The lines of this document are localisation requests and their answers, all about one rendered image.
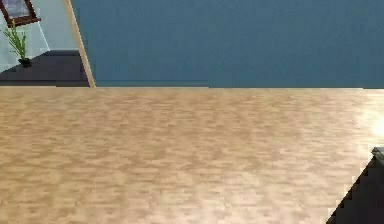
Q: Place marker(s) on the brown framed wall picture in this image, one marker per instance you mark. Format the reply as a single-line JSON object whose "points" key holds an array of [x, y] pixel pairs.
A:
{"points": [[18, 11]]}

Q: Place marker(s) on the black furniture block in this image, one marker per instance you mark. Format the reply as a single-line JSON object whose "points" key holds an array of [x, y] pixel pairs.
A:
{"points": [[365, 196]]}

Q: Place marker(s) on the green house plant black pot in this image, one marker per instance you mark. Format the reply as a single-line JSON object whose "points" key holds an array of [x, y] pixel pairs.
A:
{"points": [[18, 45]]}

